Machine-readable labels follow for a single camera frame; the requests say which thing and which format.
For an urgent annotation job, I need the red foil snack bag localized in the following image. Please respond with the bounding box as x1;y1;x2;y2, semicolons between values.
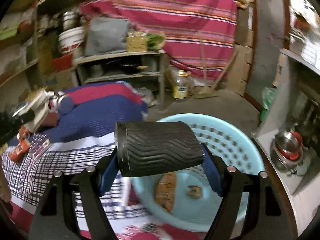
8;139;30;163

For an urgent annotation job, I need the maroon scouring pad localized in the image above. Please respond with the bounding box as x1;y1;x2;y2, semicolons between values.
40;112;60;127

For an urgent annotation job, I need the orange snack bag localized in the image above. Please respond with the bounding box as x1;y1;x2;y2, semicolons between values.
154;172;177;213

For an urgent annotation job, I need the black ribbed paper cup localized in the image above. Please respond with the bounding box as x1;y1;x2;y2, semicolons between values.
114;121;204;177

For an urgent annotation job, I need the purple blister pack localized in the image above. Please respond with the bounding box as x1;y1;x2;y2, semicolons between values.
29;133;52;160

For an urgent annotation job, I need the beige folded cloth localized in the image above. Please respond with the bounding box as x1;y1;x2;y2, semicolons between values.
12;87;54;133

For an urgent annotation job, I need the steel bowls stack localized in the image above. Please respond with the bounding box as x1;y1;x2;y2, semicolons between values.
271;131;305;176

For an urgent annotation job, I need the jar with brown contents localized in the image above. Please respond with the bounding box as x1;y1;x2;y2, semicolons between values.
50;92;75;115

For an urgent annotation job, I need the cardboard box under bucket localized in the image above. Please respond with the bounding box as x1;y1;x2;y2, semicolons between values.
45;70;77;91

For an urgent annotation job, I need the crumpled brown paper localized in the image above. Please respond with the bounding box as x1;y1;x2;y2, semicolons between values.
187;185;202;199

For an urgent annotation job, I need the striped plaid tablecloth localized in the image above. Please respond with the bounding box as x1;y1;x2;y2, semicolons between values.
2;81;200;239

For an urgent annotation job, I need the light blue plastic basket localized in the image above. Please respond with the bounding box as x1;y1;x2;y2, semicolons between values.
131;113;265;232

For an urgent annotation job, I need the red plastic basin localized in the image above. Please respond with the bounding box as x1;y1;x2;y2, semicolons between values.
52;53;73;72

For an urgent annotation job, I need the white plastic bucket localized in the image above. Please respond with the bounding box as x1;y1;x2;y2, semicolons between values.
57;27;85;54

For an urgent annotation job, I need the green bag bin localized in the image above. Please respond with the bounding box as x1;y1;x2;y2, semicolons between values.
260;87;277;122

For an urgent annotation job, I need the broom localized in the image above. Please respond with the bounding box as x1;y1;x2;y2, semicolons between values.
195;31;239;99

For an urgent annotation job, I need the steel pot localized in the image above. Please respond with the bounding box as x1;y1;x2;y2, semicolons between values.
62;11;79;31

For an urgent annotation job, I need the grey cushion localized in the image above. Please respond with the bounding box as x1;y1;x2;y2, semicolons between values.
84;17;131;56

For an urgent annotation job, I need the grey low shelf unit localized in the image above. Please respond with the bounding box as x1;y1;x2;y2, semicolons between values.
72;49;166;109

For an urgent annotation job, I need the black wok pan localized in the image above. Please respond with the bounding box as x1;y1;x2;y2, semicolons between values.
121;64;148;75

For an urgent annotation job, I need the yellow label oil jug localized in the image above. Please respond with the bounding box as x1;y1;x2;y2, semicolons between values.
172;70;190;100

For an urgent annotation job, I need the yellow utensil holder box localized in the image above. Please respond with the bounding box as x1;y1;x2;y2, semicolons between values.
126;31;148;52

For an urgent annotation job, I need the red striped hanging cloth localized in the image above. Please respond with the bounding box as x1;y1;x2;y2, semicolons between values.
81;0;237;81

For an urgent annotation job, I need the wooden wall shelf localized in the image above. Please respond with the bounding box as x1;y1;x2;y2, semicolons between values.
1;0;39;101

